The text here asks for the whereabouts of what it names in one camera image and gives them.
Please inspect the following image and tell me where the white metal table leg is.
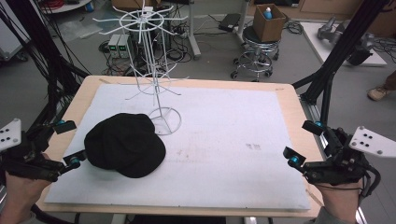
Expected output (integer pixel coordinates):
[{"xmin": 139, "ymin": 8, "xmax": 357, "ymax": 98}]
[{"xmin": 236, "ymin": 0, "xmax": 250, "ymax": 45}]

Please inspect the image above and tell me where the person's right hand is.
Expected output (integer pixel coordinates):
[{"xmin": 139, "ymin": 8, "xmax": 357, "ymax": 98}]
[{"xmin": 311, "ymin": 180, "xmax": 365, "ymax": 224}]

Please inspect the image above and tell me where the grey machine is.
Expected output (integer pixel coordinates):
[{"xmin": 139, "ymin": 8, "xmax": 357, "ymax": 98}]
[{"xmin": 317, "ymin": 16, "xmax": 376, "ymax": 66}]

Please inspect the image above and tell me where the grey power supply unit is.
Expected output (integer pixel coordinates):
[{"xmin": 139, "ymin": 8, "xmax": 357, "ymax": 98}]
[
  {"xmin": 106, "ymin": 34, "xmax": 121, "ymax": 59},
  {"xmin": 118, "ymin": 34, "xmax": 133, "ymax": 59}
]

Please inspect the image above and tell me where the silver aluminium rail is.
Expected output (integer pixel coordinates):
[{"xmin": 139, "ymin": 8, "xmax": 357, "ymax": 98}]
[{"xmin": 299, "ymin": 95, "xmax": 369, "ymax": 224}]

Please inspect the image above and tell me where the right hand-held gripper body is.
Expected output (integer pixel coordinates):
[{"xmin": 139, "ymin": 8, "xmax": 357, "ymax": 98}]
[{"xmin": 303, "ymin": 125, "xmax": 396, "ymax": 188}]

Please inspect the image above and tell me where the chrome rolling stool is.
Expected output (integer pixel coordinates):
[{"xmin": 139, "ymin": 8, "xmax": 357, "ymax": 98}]
[{"xmin": 230, "ymin": 26, "xmax": 281, "ymax": 83}]

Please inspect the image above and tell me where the grey metal table leg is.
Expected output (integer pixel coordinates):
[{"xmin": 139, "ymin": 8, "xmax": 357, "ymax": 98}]
[{"xmin": 186, "ymin": 0, "xmax": 203, "ymax": 61}]

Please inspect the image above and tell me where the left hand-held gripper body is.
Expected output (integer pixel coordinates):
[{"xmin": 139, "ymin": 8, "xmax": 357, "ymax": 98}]
[{"xmin": 0, "ymin": 118, "xmax": 68, "ymax": 183}]

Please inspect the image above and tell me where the wooden table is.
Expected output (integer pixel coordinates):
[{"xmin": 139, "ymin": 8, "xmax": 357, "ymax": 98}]
[{"xmin": 35, "ymin": 75, "xmax": 327, "ymax": 218}]

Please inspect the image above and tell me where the blue bottle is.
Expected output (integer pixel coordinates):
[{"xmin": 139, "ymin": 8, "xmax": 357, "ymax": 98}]
[{"xmin": 262, "ymin": 7, "xmax": 275, "ymax": 21}]

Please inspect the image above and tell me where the white platform board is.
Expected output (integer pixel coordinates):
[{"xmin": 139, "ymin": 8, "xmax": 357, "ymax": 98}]
[{"xmin": 300, "ymin": 21, "xmax": 389, "ymax": 67}]

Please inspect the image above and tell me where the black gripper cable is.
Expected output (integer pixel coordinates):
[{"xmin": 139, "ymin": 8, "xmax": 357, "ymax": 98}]
[{"xmin": 358, "ymin": 165, "xmax": 383, "ymax": 199}]

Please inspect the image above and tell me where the black cap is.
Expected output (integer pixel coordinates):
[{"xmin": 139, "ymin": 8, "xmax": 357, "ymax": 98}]
[{"xmin": 83, "ymin": 112, "xmax": 167, "ymax": 179}]

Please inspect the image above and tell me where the tangle of black floor cables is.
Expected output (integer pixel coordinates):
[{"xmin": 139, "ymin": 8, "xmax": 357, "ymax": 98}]
[{"xmin": 98, "ymin": 3, "xmax": 191, "ymax": 77}]

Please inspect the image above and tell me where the white wire display rack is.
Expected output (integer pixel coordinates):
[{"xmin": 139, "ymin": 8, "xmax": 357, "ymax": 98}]
[{"xmin": 92, "ymin": 0, "xmax": 190, "ymax": 136}]

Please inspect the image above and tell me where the brown cardboard box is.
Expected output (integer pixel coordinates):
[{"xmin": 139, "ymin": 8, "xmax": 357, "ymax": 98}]
[{"xmin": 252, "ymin": 3, "xmax": 287, "ymax": 44}]

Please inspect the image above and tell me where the black flat box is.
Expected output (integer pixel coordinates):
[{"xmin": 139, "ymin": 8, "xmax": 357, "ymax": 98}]
[{"xmin": 218, "ymin": 12, "xmax": 243, "ymax": 33}]

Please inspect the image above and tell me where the white foam mat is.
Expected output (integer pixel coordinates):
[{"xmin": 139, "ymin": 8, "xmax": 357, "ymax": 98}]
[{"xmin": 44, "ymin": 83, "xmax": 312, "ymax": 211}]

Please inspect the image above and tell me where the white round table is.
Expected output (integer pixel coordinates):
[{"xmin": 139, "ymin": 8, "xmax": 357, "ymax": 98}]
[{"xmin": 38, "ymin": 0, "xmax": 93, "ymax": 15}]

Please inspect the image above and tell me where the person's left hand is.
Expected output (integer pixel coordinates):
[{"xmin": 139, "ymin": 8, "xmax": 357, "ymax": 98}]
[{"xmin": 0, "ymin": 152, "xmax": 53, "ymax": 222}]

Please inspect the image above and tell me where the black coiled cable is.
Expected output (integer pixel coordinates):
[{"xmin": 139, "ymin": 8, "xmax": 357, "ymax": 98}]
[{"xmin": 284, "ymin": 20, "xmax": 304, "ymax": 35}]

